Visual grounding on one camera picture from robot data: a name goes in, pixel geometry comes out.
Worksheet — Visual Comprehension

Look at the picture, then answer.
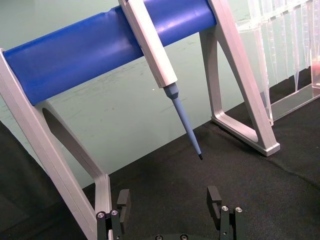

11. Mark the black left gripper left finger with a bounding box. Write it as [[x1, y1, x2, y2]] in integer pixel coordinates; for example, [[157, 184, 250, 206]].
[[96, 188, 132, 240]]

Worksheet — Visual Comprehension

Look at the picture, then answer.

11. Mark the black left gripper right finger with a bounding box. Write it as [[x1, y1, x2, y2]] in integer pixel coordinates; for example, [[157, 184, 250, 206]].
[[206, 185, 247, 240]]

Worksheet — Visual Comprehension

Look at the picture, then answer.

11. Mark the black table cloth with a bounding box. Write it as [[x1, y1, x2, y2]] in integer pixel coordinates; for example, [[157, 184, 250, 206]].
[[0, 66, 320, 240]]

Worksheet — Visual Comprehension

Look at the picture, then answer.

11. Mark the clear plastic tube rack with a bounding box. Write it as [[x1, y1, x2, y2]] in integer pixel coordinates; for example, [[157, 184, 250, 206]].
[[234, 0, 320, 126]]

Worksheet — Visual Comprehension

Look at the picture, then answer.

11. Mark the grey stand with blue bar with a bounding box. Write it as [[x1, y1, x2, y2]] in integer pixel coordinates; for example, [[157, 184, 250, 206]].
[[0, 0, 281, 240]]

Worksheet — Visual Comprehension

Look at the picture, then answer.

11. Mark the white pipette with blue shaft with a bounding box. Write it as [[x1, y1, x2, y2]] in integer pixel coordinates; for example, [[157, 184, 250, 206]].
[[117, 0, 204, 161]]

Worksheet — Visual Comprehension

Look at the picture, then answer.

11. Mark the clear conical plastic tube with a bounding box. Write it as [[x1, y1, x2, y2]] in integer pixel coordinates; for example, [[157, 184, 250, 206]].
[[291, 3, 311, 92], [264, 16, 283, 86]]

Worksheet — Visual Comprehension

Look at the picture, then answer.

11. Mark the pink liquid tube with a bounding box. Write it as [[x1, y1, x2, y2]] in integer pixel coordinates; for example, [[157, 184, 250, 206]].
[[310, 61, 320, 89]]

